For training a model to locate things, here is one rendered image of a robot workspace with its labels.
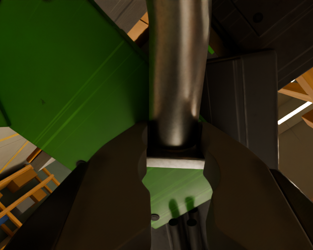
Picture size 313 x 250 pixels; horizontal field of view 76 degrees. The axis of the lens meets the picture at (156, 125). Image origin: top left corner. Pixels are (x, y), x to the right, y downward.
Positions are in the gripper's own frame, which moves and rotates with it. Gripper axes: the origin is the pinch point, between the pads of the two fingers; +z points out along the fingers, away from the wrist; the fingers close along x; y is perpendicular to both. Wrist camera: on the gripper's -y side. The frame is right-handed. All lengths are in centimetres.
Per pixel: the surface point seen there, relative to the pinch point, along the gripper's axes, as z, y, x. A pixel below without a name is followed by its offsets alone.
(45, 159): 14.2, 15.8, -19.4
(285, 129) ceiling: 553, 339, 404
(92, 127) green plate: 2.5, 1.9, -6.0
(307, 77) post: 67, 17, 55
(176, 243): 0.1, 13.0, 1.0
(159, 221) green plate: 2.0, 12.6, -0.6
